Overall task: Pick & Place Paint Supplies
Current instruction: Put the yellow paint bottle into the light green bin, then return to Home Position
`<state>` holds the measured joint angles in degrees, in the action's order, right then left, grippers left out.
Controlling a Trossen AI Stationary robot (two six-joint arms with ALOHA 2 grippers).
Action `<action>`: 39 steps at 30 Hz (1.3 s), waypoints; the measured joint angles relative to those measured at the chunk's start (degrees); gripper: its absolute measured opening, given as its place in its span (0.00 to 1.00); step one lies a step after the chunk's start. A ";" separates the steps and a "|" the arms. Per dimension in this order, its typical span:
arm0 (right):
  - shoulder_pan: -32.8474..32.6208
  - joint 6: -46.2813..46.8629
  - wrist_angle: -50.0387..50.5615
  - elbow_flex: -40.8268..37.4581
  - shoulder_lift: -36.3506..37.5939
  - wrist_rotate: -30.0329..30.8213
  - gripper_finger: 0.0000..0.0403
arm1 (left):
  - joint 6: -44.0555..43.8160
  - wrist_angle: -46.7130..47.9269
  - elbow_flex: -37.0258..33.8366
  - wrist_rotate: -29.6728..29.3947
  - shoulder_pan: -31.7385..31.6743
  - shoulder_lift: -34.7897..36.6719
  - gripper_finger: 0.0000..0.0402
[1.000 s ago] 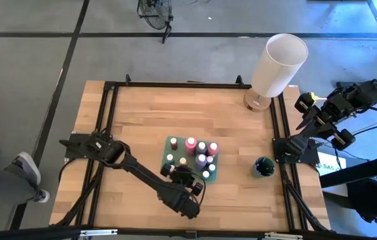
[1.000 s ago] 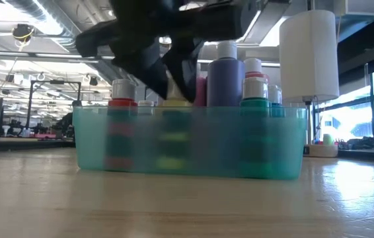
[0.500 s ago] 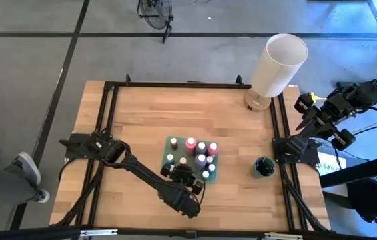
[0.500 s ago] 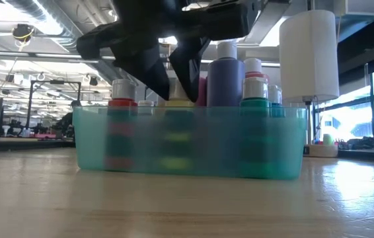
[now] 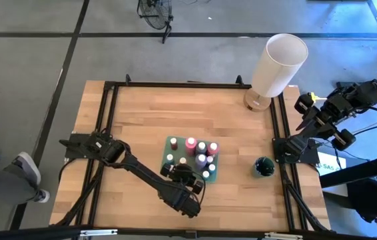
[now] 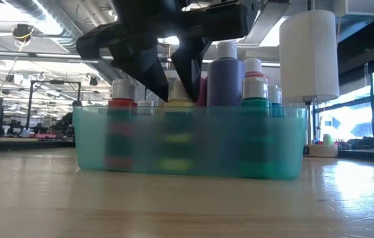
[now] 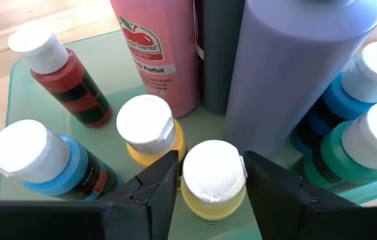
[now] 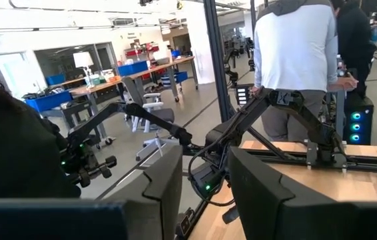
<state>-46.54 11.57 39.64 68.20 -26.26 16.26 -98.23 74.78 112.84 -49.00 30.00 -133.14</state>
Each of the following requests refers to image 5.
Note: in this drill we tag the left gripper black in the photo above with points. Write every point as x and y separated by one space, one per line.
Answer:
182 173

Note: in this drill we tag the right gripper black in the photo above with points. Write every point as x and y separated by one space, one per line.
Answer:
325 121

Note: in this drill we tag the small yellow paint bottle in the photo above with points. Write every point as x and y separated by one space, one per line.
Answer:
182 160

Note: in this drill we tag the large purple paint bottle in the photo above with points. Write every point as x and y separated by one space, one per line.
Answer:
201 160

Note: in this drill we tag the small teal green paint bottle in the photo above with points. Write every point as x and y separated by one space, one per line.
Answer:
205 174

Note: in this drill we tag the large pink paint bottle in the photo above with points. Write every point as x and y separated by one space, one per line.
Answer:
190 144

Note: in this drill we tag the small red paint bottle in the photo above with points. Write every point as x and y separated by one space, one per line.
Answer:
174 143

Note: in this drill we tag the large grey paint bottle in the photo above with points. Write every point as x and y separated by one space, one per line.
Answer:
202 146

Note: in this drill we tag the large red paint bottle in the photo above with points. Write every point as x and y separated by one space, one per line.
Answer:
213 147

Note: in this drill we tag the dark green plastic cup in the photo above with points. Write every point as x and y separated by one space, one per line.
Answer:
264 166

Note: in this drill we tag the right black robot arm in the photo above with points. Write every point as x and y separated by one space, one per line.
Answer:
368 95

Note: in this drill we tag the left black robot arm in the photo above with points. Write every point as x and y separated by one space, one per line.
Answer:
142 173

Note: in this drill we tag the translucent teal plastic bin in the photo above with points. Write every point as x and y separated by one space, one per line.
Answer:
182 151

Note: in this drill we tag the white printed sign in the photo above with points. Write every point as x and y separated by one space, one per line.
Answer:
331 166

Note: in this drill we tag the table lamp with white shade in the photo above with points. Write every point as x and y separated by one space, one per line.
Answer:
278 66

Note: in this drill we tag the black office chair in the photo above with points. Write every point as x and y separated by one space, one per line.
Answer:
371 200

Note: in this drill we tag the person's shoe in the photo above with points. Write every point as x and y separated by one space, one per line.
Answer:
43 196
28 168

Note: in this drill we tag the black floor fan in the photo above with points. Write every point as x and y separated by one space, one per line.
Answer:
155 15

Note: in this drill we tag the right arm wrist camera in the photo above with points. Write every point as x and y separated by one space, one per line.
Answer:
333 105

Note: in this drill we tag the black aluminium table frame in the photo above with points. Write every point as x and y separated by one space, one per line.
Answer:
192 85

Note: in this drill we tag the silver frame bracket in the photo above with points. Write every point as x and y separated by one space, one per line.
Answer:
283 236
98 232

